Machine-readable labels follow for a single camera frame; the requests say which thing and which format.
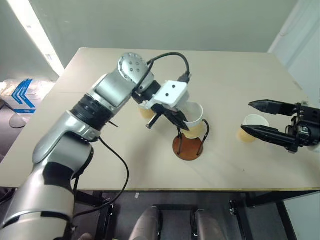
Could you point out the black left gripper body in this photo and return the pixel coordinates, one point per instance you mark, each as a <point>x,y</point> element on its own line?
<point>161,110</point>

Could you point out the black metal table frame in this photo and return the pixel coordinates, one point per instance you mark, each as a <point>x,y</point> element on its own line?
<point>260,200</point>

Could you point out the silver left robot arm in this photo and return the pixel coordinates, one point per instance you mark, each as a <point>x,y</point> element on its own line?
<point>62,132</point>

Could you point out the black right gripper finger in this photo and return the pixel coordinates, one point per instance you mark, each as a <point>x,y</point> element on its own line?
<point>272,107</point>
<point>270,136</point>

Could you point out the grey rounded shape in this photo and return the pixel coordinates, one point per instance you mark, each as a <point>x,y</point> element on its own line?
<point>208,225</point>
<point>146,225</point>

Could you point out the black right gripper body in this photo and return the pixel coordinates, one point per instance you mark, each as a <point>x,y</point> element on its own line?
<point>308,125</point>

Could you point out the tan paper cup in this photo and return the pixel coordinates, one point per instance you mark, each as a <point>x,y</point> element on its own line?
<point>195,112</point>
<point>196,131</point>
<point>255,121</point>
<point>146,112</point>

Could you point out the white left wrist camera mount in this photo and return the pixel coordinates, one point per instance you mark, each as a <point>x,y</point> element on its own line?
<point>171,92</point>

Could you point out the grey round floor plate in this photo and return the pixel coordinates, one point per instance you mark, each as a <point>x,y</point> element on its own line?
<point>18,123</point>

